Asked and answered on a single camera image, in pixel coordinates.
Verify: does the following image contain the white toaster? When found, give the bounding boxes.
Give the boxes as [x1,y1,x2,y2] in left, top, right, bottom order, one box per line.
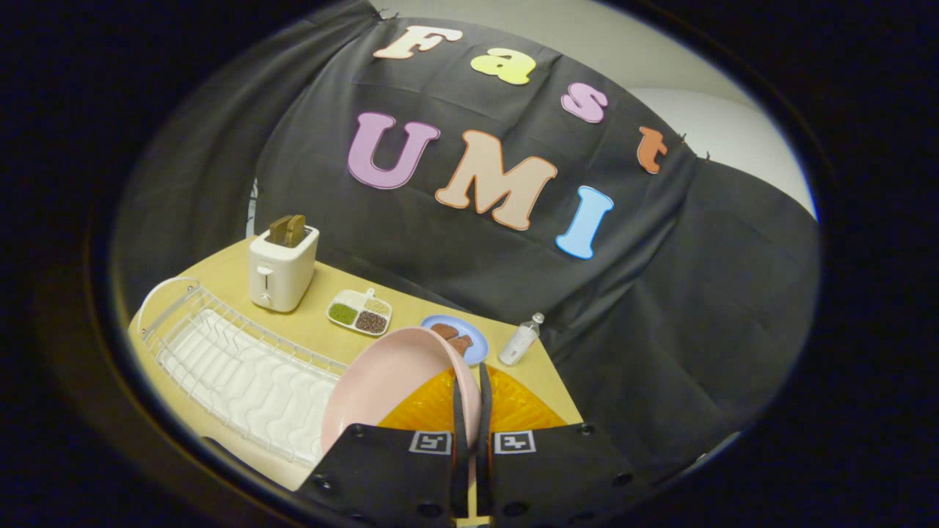
[248,224,321,314]

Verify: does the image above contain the blue plate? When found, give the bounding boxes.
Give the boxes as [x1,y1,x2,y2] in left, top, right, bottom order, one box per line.
[421,315,490,367]

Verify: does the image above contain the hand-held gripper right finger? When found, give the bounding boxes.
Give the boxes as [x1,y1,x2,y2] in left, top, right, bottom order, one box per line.
[475,362,665,528]

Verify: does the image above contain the white wire dish rack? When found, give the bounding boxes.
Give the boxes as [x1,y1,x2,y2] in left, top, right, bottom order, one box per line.
[137,276,348,467]

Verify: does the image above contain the pink plate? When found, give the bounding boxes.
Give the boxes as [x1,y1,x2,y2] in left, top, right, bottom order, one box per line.
[321,326,483,457]

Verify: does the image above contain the clear plastic bottle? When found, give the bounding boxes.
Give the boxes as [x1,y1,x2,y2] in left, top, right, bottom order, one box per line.
[499,312,545,367]

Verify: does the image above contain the black backdrop cloth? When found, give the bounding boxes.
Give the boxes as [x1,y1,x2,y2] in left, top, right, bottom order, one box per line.
[112,0,821,485]

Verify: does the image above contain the white divided snack tray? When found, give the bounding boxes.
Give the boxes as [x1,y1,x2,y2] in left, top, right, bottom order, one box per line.
[326,288,393,337]

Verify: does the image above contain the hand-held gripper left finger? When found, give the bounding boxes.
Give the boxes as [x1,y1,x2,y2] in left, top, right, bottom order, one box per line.
[295,366,471,528]

